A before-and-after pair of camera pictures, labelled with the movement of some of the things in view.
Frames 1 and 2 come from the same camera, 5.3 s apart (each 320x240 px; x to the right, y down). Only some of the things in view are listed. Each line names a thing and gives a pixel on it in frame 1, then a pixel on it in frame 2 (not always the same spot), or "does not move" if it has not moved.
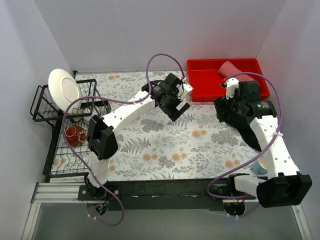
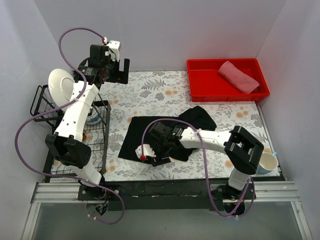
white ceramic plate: (64, 88) does not move
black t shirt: (242, 124) → (162, 134)
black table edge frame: (160, 195) does not move
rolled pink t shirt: (227, 69) does not move
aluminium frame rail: (57, 193) does not move
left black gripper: (173, 110) → (119, 75)
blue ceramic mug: (260, 166) does not move
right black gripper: (225, 116) → (158, 161)
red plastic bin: (205, 80) does not move
